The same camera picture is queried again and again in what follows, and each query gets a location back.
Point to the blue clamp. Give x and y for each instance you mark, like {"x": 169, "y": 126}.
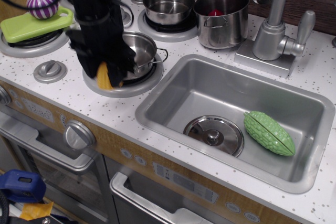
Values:
{"x": 22, "y": 186}

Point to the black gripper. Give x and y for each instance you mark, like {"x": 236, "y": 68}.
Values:
{"x": 100, "y": 38}

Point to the steel pot lid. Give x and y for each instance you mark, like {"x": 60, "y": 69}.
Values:
{"x": 217, "y": 132}

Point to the yellow toy corn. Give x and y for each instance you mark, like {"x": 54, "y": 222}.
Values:
{"x": 103, "y": 80}

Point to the tall steel pot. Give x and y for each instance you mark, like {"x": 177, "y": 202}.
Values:
{"x": 221, "y": 32}

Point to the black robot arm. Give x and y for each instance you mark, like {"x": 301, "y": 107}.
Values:
{"x": 96, "y": 7}

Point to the silver faucet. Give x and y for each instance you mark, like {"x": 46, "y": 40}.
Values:
{"x": 272, "y": 51}

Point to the small steel pan with handles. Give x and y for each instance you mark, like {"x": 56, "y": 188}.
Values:
{"x": 145, "y": 52}

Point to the green cutting board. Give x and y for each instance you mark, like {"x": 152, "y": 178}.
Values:
{"x": 26, "y": 26}

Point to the red toy inside pot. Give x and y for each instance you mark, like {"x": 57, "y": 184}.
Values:
{"x": 215, "y": 12}

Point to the green toy bitter gourd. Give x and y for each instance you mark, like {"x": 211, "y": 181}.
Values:
{"x": 269, "y": 133}

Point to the steel saucepan on back burner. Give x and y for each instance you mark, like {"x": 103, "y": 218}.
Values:
{"x": 168, "y": 12}

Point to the purple striped toy onion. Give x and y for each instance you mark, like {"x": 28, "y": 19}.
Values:
{"x": 42, "y": 9}

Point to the silver oven dial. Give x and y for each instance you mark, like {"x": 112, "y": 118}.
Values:
{"x": 77, "y": 136}

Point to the dishwasher door handle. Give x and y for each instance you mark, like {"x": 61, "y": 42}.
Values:
{"x": 152, "y": 210}

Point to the grey stove knob front left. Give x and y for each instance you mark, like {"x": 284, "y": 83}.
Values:
{"x": 50, "y": 71}

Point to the oven door handle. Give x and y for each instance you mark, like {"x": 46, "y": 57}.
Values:
{"x": 45, "y": 142}

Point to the grey stove knob centre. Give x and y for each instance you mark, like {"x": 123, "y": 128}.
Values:
{"x": 126, "y": 18}

